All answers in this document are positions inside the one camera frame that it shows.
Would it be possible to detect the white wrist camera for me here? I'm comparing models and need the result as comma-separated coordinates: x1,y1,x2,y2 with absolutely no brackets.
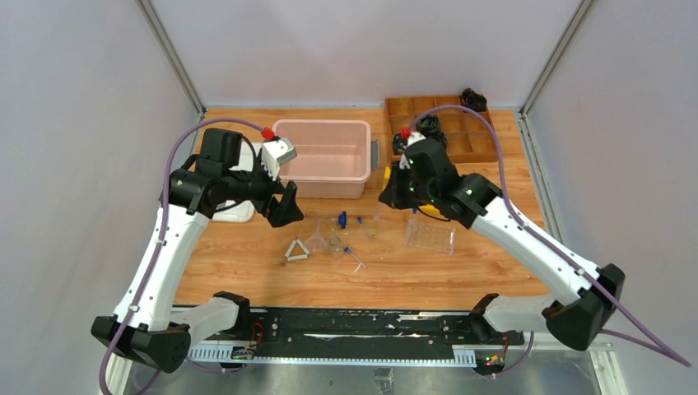
260,137,297,180
398,131,426,170

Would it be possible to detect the clear plastic well plate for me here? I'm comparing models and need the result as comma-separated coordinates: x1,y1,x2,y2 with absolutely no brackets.
404,213,456,256

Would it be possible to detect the wooden compartment tray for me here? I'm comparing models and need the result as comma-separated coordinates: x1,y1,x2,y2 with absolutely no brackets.
384,95,497,164

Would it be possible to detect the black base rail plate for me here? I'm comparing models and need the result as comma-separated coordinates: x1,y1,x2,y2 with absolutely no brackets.
188,307,525,368

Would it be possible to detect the small glass beaker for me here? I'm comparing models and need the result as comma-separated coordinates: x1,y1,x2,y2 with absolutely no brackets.
328,235,346,259

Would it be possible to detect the black cable coil corner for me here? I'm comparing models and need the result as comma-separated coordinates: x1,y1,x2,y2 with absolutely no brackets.
460,87,487,113

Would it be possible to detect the clear plastic funnel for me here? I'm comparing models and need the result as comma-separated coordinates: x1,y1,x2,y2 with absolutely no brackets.
305,219,328,253

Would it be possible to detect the black cable coil middle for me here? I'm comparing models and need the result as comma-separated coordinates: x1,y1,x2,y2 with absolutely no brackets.
416,114,445,137

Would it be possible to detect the yellow test tube rack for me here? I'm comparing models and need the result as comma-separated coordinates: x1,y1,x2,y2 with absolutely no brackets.
379,163,416,210

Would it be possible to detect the white clay triangle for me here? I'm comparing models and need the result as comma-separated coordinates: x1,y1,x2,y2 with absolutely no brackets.
284,239,310,262

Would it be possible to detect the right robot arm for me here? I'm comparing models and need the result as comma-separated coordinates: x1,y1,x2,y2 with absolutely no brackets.
379,134,625,351

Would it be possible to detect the pink plastic bin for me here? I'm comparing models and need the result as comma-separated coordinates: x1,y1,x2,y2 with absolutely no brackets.
272,119,373,199

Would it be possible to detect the white bin lid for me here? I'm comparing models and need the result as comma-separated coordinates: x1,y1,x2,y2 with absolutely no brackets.
212,142,255,223

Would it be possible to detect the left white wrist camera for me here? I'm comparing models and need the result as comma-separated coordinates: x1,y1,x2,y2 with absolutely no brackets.
260,137,297,180

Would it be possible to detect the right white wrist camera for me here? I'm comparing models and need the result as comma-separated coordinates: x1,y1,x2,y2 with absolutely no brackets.
398,131,426,170

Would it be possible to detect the blue capped tube front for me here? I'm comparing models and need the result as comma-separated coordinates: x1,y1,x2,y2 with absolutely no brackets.
344,247,367,272

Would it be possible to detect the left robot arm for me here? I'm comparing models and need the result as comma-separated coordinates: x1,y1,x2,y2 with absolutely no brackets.
91,128,303,373

